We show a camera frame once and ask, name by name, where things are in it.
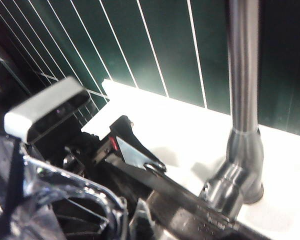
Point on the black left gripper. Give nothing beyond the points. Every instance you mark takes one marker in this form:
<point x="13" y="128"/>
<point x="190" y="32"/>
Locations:
<point x="90" y="152"/>

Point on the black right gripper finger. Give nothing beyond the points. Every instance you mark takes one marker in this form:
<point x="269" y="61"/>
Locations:
<point x="143" y="222"/>

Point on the clear faceted glass mug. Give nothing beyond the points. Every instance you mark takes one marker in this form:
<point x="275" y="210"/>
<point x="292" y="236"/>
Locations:
<point x="72" y="215"/>

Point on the black granite sink basin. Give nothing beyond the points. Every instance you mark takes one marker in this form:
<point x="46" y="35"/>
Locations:
<point x="140" y="175"/>

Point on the chrome sink faucet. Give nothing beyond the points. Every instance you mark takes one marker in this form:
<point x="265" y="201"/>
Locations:
<point x="242" y="75"/>

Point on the white countertop backsplash ledge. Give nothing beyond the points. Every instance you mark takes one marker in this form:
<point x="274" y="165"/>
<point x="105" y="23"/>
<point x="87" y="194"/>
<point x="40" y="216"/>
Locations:
<point x="165" y="107"/>

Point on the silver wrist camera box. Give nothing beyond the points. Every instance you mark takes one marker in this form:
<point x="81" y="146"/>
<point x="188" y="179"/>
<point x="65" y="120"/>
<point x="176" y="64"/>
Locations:
<point x="40" y="105"/>

